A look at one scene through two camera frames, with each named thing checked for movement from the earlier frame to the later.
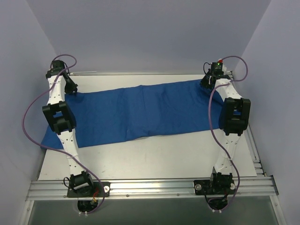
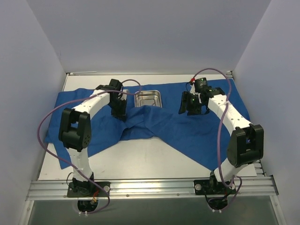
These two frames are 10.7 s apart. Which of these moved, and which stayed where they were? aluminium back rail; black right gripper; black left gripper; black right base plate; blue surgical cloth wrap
Moved: black right gripper; blue surgical cloth wrap; black left gripper
Stayed: black right base plate; aluminium back rail
